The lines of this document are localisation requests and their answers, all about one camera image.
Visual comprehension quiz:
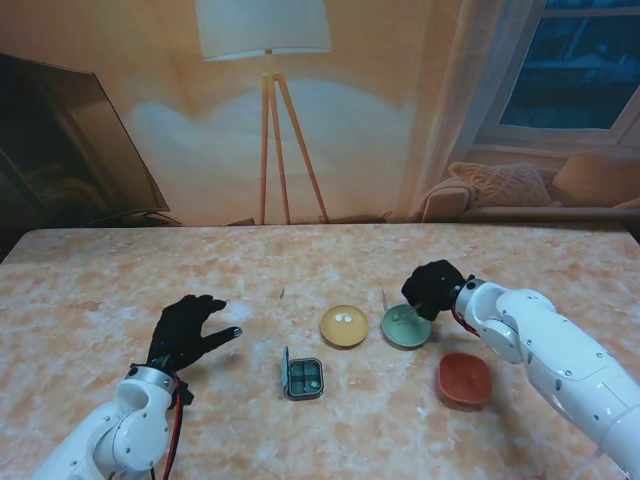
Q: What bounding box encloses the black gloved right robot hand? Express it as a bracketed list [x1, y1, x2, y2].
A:
[401, 259, 476, 321]

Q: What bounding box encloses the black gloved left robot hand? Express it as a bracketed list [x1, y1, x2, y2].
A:
[148, 294, 244, 374]

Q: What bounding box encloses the small pill box blue lid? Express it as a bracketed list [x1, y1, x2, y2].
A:
[280, 345, 325, 401]

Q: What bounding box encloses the round green dish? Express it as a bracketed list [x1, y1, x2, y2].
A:
[380, 303, 432, 350]

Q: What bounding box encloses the red-orange dish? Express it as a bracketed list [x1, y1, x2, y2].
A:
[438, 352, 491, 406]

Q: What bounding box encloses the round yellow dish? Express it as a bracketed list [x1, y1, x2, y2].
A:
[319, 303, 371, 350]

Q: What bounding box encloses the beige sofa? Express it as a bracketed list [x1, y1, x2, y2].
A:
[414, 152, 640, 224]

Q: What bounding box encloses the knitted cream cushion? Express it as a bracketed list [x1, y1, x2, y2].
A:
[447, 160, 561, 209]

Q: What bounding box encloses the plain beige cushion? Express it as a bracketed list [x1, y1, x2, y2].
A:
[549, 152, 640, 209]

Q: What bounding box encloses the dark cabinet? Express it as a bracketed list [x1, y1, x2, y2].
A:
[0, 52, 171, 261]

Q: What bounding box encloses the tripod floor lamp white shade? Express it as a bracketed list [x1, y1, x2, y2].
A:
[193, 0, 334, 226]

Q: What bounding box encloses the red black right arm cable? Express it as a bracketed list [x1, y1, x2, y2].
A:
[449, 305, 484, 339]

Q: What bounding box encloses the red black arm cable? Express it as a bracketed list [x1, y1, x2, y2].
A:
[449, 305, 484, 339]
[162, 377, 184, 480]

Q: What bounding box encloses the red black left arm cable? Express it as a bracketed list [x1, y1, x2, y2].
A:
[162, 377, 184, 480]

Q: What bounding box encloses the window with white frame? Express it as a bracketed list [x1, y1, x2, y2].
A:
[469, 0, 640, 149]

